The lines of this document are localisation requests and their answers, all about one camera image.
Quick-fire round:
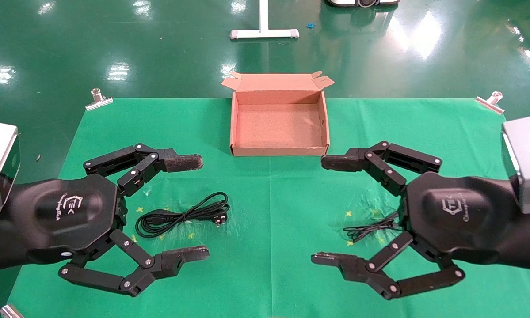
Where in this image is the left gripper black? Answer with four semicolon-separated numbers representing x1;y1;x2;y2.
0;143;211;297

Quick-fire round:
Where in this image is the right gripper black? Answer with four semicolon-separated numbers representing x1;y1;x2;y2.
310;141;530;301

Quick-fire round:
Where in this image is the black power cable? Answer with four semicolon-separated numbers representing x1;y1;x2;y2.
135;192;231;239

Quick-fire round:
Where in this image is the dark wheeled robot base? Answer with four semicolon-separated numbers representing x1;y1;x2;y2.
326;0;400;8

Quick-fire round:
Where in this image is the open brown cardboard box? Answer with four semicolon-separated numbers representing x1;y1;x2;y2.
221;71;335;157

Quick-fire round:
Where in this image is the green table cloth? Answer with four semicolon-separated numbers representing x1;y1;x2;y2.
6;97;530;318

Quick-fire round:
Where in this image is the white stand base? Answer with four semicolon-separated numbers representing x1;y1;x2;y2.
229;0;300;40

